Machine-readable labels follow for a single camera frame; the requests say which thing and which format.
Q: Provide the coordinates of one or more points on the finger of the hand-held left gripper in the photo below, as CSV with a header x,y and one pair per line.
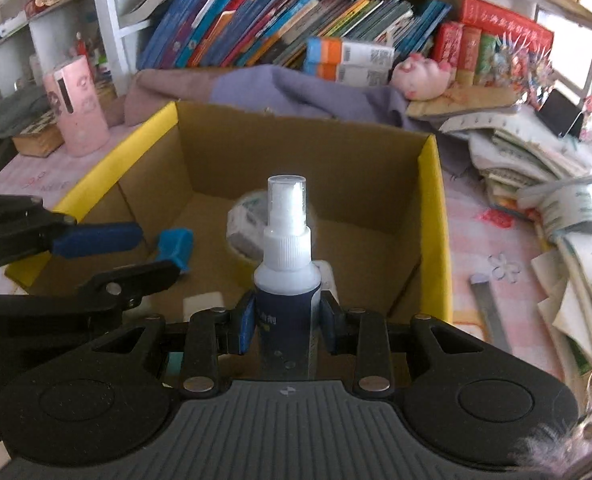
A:
x,y
135,282
100,240

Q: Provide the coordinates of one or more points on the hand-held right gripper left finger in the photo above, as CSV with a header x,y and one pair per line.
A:
x,y
246,325

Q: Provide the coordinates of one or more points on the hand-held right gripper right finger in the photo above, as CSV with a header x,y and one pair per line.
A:
x,y
328,325

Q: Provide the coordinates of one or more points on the white capped spray bottle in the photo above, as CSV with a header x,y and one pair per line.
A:
x,y
286,305

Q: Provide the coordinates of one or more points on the beige block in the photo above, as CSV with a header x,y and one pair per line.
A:
x,y
203,304

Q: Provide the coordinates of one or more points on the blue taped item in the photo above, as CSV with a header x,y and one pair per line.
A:
x,y
175,250

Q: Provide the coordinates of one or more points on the light blue correction tape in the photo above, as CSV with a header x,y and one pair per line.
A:
x,y
173,370

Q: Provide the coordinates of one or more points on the yellow tape roll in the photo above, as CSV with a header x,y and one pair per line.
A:
x,y
241,230

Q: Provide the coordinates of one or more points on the yellow cardboard box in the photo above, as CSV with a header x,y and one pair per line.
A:
x,y
301,160

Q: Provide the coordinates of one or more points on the pink cylindrical holder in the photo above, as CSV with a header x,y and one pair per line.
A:
x,y
78,110

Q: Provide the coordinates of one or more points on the grey cloth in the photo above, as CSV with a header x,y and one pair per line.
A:
x,y
15,110

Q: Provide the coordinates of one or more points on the metal ruler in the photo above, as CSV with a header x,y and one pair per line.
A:
x,y
491,315

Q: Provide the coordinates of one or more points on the white shelf unit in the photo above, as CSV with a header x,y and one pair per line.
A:
x,y
108,35

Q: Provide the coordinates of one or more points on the pink purple cloth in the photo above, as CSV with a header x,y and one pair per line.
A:
x,y
286,90

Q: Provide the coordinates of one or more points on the orange blue white carton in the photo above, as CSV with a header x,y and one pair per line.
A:
x,y
356,75
356,52

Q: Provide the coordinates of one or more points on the flat brown cardboard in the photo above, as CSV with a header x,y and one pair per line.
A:
x,y
466,100

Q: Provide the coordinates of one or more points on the pink pig plush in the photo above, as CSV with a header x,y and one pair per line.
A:
x,y
421,77

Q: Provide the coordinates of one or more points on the pile of books and papers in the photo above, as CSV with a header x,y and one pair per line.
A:
x,y
551,175

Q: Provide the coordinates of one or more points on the row of colourful books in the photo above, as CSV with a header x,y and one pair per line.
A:
x,y
276,25

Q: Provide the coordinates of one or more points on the black phone stand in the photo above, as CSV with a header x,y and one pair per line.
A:
x,y
558,112

